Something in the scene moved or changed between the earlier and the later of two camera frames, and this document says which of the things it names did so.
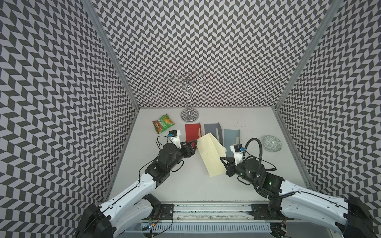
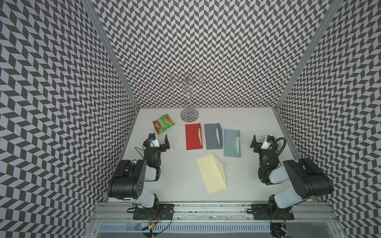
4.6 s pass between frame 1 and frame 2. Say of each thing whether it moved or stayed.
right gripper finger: moved
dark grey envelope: stayed
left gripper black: moved
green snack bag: stayed
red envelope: stayed
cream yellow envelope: moved
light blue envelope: stayed
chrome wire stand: stayed
